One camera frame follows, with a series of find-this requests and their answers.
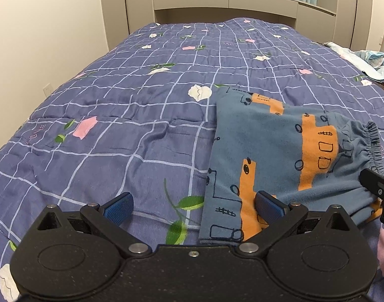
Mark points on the blue pants with orange print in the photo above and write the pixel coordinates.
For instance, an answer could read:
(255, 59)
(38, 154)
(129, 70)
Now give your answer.
(273, 151)

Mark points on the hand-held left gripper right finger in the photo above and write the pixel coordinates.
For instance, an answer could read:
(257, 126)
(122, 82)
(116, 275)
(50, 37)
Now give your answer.
(269, 207)

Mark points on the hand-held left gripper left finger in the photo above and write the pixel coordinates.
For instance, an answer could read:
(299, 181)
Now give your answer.
(119, 209)

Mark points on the white wall outlet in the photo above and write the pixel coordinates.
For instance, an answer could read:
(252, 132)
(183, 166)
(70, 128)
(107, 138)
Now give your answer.
(47, 89)

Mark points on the beige headboard cabinet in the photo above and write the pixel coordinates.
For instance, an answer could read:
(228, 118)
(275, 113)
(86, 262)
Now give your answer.
(229, 3)

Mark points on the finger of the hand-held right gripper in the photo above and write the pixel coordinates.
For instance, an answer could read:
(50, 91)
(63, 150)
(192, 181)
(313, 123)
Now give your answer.
(379, 188)

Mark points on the purple checked floral blanket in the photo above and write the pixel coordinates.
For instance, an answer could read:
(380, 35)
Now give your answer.
(132, 100)

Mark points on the white and blue cloth pile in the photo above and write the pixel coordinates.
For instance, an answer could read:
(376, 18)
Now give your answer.
(368, 61)

